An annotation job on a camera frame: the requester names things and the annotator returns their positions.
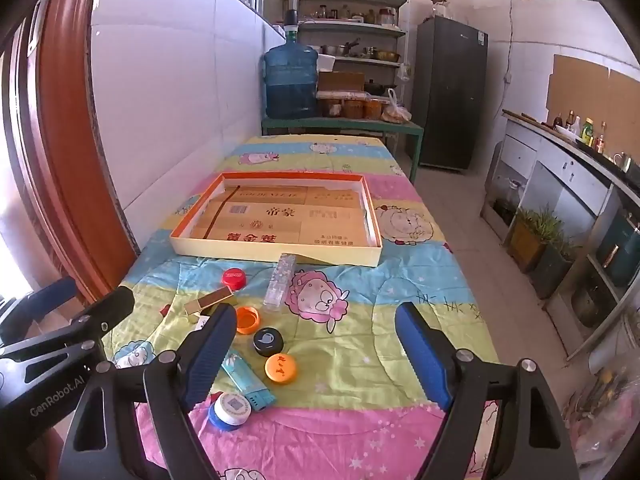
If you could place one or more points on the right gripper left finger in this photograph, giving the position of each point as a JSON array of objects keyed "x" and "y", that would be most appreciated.
[{"x": 178, "y": 380}]

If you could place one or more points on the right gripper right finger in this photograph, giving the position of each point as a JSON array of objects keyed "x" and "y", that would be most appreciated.
[{"x": 459, "y": 383}]

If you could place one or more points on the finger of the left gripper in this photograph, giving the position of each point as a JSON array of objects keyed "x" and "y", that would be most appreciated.
[
  {"x": 88, "y": 327},
  {"x": 18, "y": 314}
]

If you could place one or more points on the white QR code cap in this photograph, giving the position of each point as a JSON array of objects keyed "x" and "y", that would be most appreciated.
[{"x": 232, "y": 409}]

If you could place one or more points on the gold rectangular box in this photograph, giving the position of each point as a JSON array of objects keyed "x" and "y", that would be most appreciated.
[{"x": 223, "y": 295}]

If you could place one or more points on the teal cigarette pack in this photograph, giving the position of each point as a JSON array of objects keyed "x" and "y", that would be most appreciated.
[{"x": 247, "y": 382}]

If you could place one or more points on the orange bottle cap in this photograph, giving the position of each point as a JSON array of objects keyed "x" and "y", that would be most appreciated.
[
  {"x": 247, "y": 320},
  {"x": 281, "y": 368}
]

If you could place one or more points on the black bottle cap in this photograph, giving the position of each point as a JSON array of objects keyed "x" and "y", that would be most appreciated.
[{"x": 268, "y": 341}]

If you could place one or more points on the red bottle cap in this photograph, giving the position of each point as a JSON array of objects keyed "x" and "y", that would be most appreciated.
[{"x": 234, "y": 278}]

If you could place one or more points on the clear plastic patterned box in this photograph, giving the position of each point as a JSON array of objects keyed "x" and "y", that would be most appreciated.
[{"x": 279, "y": 282}]

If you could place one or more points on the blue bottle cap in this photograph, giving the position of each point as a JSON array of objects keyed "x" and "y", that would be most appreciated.
[{"x": 215, "y": 421}]

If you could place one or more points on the red wooden door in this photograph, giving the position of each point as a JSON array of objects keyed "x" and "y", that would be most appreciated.
[{"x": 59, "y": 213}]

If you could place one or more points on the potted green plant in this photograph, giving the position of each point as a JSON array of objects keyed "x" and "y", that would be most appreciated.
[{"x": 541, "y": 249}]

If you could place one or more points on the dark green air fryer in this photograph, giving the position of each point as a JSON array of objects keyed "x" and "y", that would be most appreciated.
[{"x": 618, "y": 253}]

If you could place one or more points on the orange shallow cardboard tray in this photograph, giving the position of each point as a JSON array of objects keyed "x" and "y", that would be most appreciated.
[{"x": 260, "y": 216}]

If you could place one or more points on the grey kitchen counter cabinet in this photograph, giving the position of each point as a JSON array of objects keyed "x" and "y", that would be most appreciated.
[{"x": 534, "y": 167}]

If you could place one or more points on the plastic bag of food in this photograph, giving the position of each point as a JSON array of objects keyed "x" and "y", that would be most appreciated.
[{"x": 394, "y": 112}]

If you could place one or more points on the green low table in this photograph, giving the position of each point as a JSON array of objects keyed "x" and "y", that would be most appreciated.
[{"x": 331, "y": 125}]

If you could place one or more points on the black refrigerator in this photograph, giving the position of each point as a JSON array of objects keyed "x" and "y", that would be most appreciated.
[{"x": 448, "y": 91}]

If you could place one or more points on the blue water jug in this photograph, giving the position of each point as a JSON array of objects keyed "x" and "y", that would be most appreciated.
[{"x": 291, "y": 76}]

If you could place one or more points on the metal storage shelf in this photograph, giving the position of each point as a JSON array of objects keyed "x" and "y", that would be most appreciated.
[{"x": 360, "y": 46}]

